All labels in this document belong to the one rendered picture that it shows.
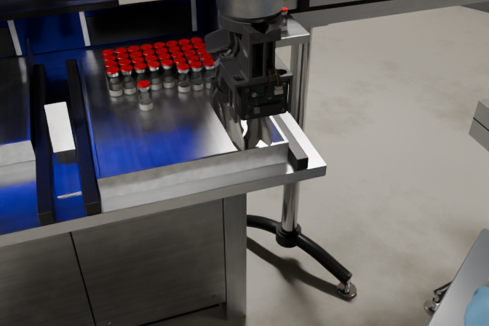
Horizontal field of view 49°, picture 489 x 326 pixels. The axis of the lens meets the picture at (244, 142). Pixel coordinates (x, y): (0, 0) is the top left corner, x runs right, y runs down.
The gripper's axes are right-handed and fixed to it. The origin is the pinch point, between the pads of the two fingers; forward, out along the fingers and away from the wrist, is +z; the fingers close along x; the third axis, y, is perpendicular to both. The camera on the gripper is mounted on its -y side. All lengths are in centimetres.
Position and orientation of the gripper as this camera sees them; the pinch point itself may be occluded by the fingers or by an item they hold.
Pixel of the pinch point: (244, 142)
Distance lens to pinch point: 74.3
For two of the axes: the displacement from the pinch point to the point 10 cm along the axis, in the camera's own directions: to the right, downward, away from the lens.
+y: 3.1, 5.6, -7.6
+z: 0.0, 8.0, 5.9
